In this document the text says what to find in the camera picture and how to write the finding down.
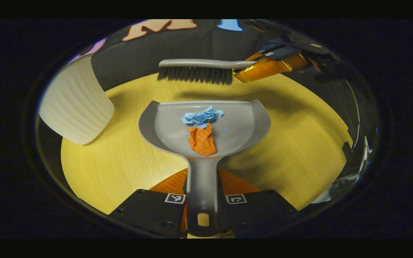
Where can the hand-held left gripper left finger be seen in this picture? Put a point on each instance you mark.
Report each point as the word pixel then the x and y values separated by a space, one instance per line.
pixel 149 211

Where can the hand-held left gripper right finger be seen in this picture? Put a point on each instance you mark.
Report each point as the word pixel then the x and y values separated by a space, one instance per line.
pixel 256 211

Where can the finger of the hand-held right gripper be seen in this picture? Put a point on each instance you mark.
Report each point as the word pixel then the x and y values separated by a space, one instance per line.
pixel 256 55
pixel 271 66

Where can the small grey broom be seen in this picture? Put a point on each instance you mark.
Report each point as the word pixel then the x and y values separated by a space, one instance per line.
pixel 195 70

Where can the grey dustpan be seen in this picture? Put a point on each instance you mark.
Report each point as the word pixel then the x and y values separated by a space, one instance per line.
pixel 238 122

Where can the blue paper scrap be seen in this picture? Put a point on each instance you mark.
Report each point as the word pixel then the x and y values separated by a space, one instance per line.
pixel 201 116

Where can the orange paper scrap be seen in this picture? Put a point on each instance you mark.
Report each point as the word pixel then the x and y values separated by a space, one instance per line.
pixel 202 141

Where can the white ribbed garbage bin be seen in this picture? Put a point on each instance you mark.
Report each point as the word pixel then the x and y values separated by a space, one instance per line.
pixel 74 104

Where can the wooden desktop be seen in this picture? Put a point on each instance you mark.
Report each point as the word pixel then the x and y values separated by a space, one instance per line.
pixel 299 143

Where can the black backdrop cloth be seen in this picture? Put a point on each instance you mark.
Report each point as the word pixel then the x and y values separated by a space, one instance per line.
pixel 131 61

